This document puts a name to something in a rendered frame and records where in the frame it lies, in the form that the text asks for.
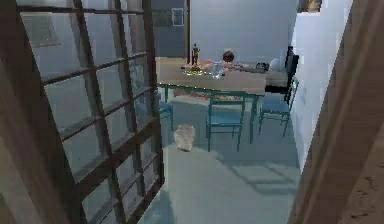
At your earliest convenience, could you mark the teal wooden chair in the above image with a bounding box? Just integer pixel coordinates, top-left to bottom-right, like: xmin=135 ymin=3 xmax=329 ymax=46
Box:
xmin=205 ymin=91 xmax=247 ymax=153
xmin=258 ymin=76 xmax=300 ymax=139
xmin=156 ymin=92 xmax=175 ymax=132

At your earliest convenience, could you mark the pale crumpled floor cloth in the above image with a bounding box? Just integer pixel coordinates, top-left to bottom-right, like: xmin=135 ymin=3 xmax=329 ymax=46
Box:
xmin=173 ymin=123 xmax=197 ymax=153

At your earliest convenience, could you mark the teal legged dining table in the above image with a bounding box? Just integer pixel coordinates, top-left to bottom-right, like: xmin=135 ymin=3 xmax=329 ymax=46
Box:
xmin=155 ymin=57 xmax=268 ymax=145

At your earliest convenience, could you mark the clear glass vase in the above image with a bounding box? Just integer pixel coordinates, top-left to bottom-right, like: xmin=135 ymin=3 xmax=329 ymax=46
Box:
xmin=210 ymin=60 xmax=226 ymax=80

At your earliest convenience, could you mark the dark bronze statuette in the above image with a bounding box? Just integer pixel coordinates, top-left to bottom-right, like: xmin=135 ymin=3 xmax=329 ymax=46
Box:
xmin=190 ymin=42 xmax=202 ymax=72

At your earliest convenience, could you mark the brown round ball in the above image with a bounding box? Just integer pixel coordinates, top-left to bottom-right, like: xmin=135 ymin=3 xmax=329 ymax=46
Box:
xmin=222 ymin=49 xmax=235 ymax=63

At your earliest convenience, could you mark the brown glazed room door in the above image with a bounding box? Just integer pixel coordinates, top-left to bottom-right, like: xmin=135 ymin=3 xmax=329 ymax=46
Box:
xmin=0 ymin=0 xmax=166 ymax=224

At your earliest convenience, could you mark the white pillow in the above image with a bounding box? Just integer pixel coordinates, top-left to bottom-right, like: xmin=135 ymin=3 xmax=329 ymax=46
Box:
xmin=268 ymin=57 xmax=283 ymax=72

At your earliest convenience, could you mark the white framed window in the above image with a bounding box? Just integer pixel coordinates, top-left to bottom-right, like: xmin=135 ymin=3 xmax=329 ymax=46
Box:
xmin=171 ymin=7 xmax=185 ymax=27

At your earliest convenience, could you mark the brown framed wall picture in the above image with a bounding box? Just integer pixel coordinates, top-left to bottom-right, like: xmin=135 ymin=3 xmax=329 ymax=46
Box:
xmin=297 ymin=0 xmax=323 ymax=14

